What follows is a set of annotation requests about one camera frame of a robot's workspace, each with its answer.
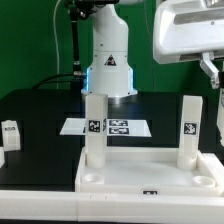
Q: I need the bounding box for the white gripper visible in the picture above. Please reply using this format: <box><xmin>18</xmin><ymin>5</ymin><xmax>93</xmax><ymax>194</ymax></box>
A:
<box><xmin>153</xmin><ymin>0</ymin><xmax>224</xmax><ymax>89</ymax></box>

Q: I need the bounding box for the white desk tabletop tray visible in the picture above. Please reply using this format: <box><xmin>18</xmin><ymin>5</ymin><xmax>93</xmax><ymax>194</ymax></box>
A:
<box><xmin>75</xmin><ymin>147</ymin><xmax>224</xmax><ymax>197</ymax></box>

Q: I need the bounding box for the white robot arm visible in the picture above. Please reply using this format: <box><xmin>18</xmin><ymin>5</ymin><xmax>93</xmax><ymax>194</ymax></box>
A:
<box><xmin>82</xmin><ymin>0</ymin><xmax>224</xmax><ymax>99</ymax></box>

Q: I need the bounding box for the white marker sheet with tags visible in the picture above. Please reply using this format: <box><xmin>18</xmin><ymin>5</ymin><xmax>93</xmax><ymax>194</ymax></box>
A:
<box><xmin>60</xmin><ymin>118</ymin><xmax>151</xmax><ymax>137</ymax></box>

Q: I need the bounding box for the white left fence piece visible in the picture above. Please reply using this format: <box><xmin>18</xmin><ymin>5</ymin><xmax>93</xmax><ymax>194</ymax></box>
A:
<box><xmin>0</xmin><ymin>147</ymin><xmax>5</xmax><ymax>168</ymax></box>

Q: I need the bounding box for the white front fence bar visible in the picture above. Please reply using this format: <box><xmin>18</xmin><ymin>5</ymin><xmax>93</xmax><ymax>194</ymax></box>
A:
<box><xmin>0</xmin><ymin>190</ymin><xmax>224</xmax><ymax>224</ymax></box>

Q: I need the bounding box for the black cable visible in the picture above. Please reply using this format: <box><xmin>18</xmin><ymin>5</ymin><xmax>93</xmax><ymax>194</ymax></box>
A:
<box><xmin>31</xmin><ymin>73</ymin><xmax>84</xmax><ymax>90</ymax></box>

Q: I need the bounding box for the white cable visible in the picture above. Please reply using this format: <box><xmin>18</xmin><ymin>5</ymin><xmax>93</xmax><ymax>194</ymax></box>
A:
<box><xmin>53</xmin><ymin>0</ymin><xmax>64</xmax><ymax>90</ymax></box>

